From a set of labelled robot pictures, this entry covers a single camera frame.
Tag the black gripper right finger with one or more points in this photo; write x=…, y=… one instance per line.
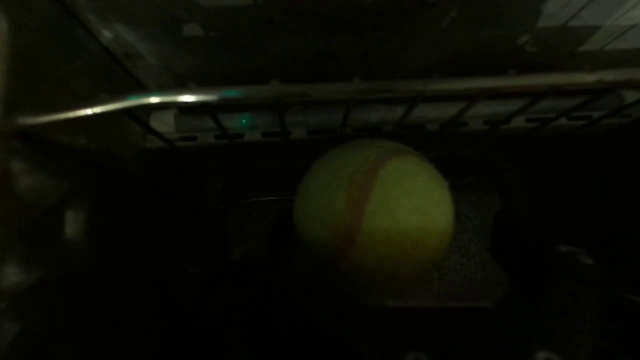
x=476, y=266

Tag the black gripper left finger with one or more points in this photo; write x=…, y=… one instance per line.
x=263, y=231

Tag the yellow-green tennis ball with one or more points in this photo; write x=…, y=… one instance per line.
x=376, y=212

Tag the white toaster oven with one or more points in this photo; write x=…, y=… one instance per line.
x=133, y=40

